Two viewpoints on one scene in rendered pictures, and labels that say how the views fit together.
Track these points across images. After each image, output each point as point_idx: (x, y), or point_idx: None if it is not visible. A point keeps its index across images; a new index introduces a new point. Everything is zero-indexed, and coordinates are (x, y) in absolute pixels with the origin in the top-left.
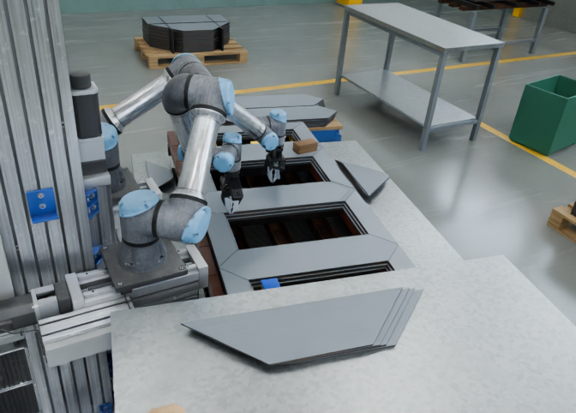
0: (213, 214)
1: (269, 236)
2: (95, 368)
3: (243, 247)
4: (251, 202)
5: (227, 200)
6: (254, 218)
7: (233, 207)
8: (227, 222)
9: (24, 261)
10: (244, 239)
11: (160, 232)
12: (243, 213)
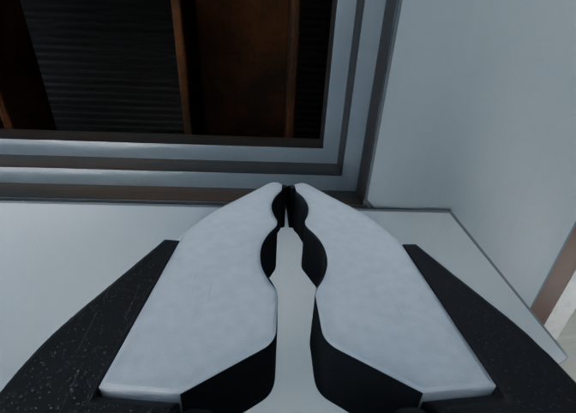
0: (476, 197)
1: (50, 118)
2: None
3: (213, 59)
4: (46, 312)
5: (394, 316)
6: (54, 134)
7: (263, 212)
8: (362, 56)
9: None
10: (193, 88)
11: None
12: (145, 181)
